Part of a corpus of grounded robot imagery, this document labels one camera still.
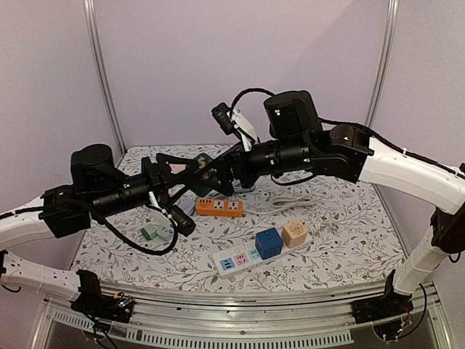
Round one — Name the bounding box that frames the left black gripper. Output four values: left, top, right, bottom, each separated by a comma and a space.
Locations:
91, 152, 198, 220

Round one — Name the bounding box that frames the dark green cube socket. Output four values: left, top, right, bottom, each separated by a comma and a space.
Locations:
190, 152, 219, 196

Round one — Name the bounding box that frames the orange power strip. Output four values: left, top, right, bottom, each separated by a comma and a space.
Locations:
195, 198, 243, 217

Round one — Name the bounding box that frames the green plug adapter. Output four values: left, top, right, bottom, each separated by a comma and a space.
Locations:
140, 224, 158, 241

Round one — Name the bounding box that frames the blue cube socket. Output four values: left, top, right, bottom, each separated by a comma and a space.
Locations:
255, 228, 283, 260

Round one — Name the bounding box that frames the white multicolour power strip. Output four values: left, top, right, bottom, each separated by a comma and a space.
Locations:
210, 221, 328, 279

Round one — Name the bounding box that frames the beige cube socket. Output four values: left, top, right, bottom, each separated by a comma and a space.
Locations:
281, 220, 307, 248

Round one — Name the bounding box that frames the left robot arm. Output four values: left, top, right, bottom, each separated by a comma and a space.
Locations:
1, 144, 198, 324

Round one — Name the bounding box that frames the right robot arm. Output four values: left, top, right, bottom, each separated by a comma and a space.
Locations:
195, 90, 464, 324

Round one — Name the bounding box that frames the pink round power strip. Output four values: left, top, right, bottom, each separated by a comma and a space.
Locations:
169, 164, 187, 175

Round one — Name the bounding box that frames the light blue power strip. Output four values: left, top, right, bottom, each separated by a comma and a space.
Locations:
144, 180, 256, 242

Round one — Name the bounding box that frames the floral table mat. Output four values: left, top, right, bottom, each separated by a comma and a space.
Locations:
70, 144, 405, 294

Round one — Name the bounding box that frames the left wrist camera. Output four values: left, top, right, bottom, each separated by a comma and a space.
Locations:
147, 191, 196, 237

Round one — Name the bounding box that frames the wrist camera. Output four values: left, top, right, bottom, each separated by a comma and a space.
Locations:
211, 103, 259, 152
147, 191, 196, 237

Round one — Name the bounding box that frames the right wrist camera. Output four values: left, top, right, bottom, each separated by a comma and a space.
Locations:
211, 103, 259, 152

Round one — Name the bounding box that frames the white coiled cable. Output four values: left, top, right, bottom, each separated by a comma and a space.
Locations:
246, 191, 318, 214

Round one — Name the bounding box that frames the front aluminium rail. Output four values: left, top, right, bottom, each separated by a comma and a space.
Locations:
31, 279, 451, 349

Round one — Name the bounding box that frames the left aluminium frame post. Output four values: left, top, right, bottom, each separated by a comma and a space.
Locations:
83, 0, 127, 154

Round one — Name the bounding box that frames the aluminium frame post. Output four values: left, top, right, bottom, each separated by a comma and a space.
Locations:
365, 0, 400, 127
83, 0, 127, 154

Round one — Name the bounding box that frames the right aluminium frame post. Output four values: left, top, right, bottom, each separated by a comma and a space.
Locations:
365, 0, 400, 127

